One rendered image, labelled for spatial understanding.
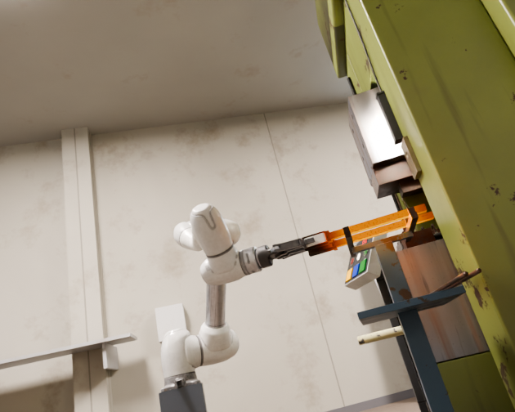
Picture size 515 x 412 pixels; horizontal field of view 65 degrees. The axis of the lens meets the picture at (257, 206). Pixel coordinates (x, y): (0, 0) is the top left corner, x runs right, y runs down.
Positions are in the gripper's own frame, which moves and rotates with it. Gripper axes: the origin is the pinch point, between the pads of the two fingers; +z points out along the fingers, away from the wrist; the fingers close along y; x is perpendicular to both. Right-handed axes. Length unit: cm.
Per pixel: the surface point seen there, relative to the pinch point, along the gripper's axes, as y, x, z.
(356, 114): -54, 71, 33
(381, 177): -59, 37, 33
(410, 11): -20, 91, 65
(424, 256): -45, -7, 37
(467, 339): -45, -41, 40
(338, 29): -66, 136, 41
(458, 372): -44, -52, 33
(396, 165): -60, 40, 42
